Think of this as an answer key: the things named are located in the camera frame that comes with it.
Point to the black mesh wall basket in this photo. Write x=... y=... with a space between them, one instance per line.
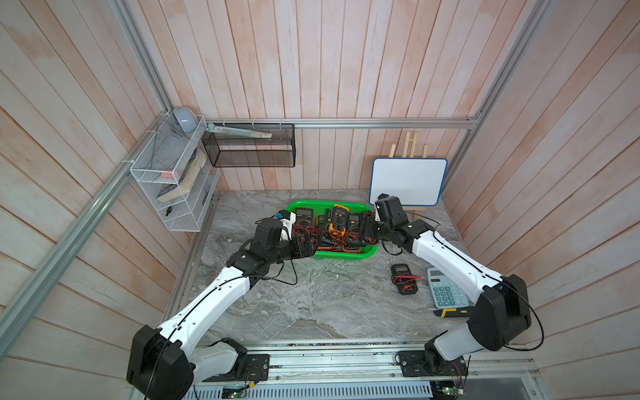
x=250 y=145

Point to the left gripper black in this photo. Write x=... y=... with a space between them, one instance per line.
x=301 y=253

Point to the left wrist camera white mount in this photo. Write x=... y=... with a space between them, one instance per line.
x=288 y=219

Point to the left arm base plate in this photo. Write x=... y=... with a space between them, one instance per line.
x=252 y=367

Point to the grey desk calculator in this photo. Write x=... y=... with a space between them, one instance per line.
x=446 y=294

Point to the white wire wall shelf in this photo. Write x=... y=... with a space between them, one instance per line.
x=162 y=160

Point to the grey computer mouse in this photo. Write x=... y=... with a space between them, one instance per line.
x=186 y=119

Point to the wooden block on shelf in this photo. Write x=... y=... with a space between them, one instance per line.
x=171 y=191

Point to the small whiteboard blue frame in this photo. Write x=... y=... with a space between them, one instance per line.
x=417 y=182

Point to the dark green multimeter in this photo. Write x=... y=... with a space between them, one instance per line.
x=353 y=238

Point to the green plastic basket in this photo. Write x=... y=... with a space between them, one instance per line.
x=319 y=207

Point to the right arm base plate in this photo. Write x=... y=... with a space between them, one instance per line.
x=427 y=363

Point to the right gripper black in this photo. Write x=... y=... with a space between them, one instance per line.
x=367 y=224

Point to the dark red DT9205A multimeter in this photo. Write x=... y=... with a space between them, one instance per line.
x=304 y=221

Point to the yellow multimeter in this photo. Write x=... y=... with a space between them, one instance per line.
x=337 y=223

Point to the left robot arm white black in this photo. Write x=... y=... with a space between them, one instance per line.
x=165 y=362

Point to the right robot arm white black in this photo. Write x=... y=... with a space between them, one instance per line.
x=501 y=312

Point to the small black multimeter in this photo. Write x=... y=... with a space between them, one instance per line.
x=404 y=280

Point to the aluminium wall rail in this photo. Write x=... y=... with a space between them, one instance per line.
x=355 y=123

